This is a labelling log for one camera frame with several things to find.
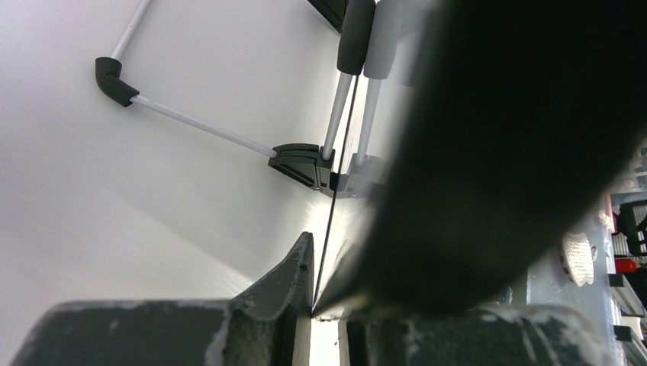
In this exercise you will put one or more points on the black framed whiteboard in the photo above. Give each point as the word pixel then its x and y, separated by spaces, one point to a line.
pixel 477 133

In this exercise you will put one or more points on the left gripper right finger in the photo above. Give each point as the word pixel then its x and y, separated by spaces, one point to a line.
pixel 489 334

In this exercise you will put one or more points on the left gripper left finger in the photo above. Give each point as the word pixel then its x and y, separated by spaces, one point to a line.
pixel 269 323

